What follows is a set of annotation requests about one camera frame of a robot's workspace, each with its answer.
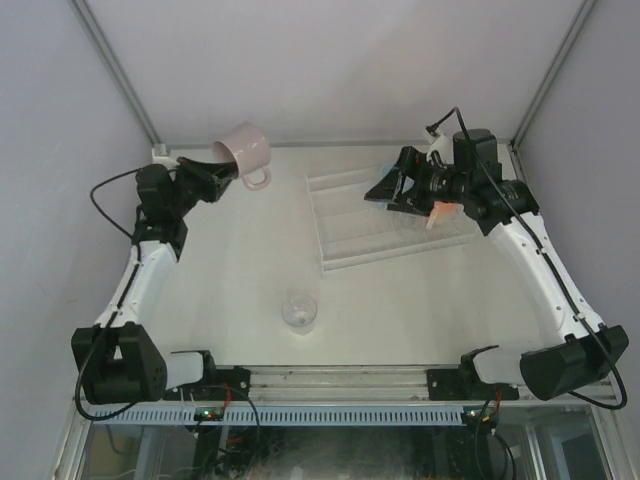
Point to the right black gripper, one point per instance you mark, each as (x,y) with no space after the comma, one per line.
(407,180)

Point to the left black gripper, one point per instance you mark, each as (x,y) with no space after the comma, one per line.
(203,179)

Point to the lilac ceramic mug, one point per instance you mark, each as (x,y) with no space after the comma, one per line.
(248,148)

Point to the clear acrylic dish rack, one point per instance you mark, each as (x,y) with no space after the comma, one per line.
(352,231)

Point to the pink ceramic mug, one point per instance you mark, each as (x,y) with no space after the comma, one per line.
(441,214)

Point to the clear glass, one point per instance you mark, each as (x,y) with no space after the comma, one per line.
(408,225)
(299,312)

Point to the light blue mug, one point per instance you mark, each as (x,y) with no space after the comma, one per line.
(393,187)

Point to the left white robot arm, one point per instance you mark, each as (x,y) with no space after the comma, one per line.
(117,360)

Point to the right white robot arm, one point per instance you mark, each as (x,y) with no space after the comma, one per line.
(577,349)

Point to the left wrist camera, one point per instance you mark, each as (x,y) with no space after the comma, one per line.
(161,155)

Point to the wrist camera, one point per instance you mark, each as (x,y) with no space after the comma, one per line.
(440,146)
(161,155)

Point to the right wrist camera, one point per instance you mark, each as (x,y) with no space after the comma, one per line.
(440,146)

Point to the right aluminium frame post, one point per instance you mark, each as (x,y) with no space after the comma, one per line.
(561,56)

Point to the aluminium frame post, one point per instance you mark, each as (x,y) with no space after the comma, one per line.
(561,56)
(107,55)

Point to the left aluminium frame post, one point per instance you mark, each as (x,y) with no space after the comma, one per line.
(107,55)

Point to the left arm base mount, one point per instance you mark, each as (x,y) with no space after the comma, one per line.
(220,382)

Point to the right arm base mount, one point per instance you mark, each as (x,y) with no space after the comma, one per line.
(463,382)

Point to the aluminium front rail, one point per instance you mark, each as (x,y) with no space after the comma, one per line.
(325,385)

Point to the blue slotted cable duct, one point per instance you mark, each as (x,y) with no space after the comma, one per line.
(293,416)

